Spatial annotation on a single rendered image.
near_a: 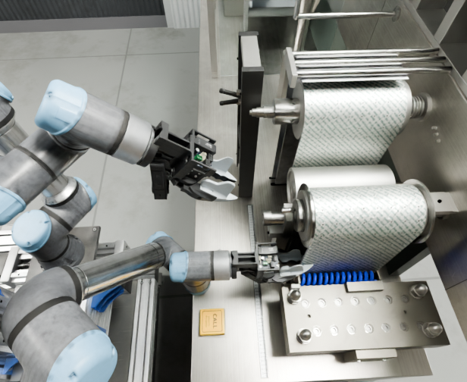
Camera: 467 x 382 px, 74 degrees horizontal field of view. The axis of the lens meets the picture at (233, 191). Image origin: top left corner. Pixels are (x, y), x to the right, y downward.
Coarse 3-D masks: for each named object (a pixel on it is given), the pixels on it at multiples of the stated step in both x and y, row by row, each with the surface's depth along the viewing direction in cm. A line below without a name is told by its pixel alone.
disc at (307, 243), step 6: (300, 186) 74; (306, 186) 69; (306, 192) 68; (312, 204) 65; (312, 210) 65; (312, 216) 65; (312, 222) 65; (312, 228) 65; (312, 234) 65; (306, 240) 70; (312, 240) 67; (306, 246) 70
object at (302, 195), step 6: (300, 192) 72; (420, 192) 69; (300, 198) 72; (306, 198) 68; (306, 204) 67; (426, 204) 67; (306, 210) 67; (426, 210) 67; (306, 216) 67; (426, 216) 67; (306, 222) 67; (426, 222) 67; (306, 228) 67; (300, 234) 73; (306, 234) 68
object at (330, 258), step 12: (312, 252) 75; (324, 252) 75; (336, 252) 75; (348, 252) 76; (360, 252) 76; (372, 252) 76; (384, 252) 77; (396, 252) 77; (300, 264) 81; (324, 264) 82; (336, 264) 82; (348, 264) 83; (360, 264) 83; (372, 264) 84; (384, 264) 84
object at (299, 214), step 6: (294, 204) 72; (300, 204) 69; (294, 210) 73; (300, 210) 68; (294, 216) 72; (300, 216) 68; (294, 222) 73; (300, 222) 68; (294, 228) 73; (300, 228) 69
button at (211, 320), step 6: (204, 312) 91; (210, 312) 91; (216, 312) 91; (222, 312) 91; (204, 318) 90; (210, 318) 90; (216, 318) 90; (222, 318) 90; (204, 324) 89; (210, 324) 89; (216, 324) 89; (222, 324) 89; (204, 330) 89; (210, 330) 89; (216, 330) 89; (222, 330) 89
